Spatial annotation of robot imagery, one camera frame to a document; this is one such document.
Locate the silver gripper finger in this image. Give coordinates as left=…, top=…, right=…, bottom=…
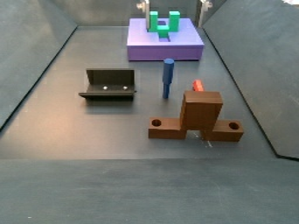
left=136, top=0, right=150, bottom=29
left=198, top=0, right=212, bottom=27

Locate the brown T-shaped block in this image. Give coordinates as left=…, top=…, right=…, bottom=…
left=148, top=91, right=244, bottom=142

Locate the purple base board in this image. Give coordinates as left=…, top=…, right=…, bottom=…
left=127, top=18, right=204, bottom=61

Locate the green U-shaped block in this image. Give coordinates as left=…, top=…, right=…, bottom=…
left=148, top=11, right=180, bottom=39

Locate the blue cylindrical peg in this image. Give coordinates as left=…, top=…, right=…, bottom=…
left=163, top=59, right=174, bottom=99

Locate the red cylindrical peg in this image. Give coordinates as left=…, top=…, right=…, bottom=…
left=192, top=80, right=204, bottom=91

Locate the black angle bracket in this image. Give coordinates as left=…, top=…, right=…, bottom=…
left=79, top=68, right=136, bottom=99

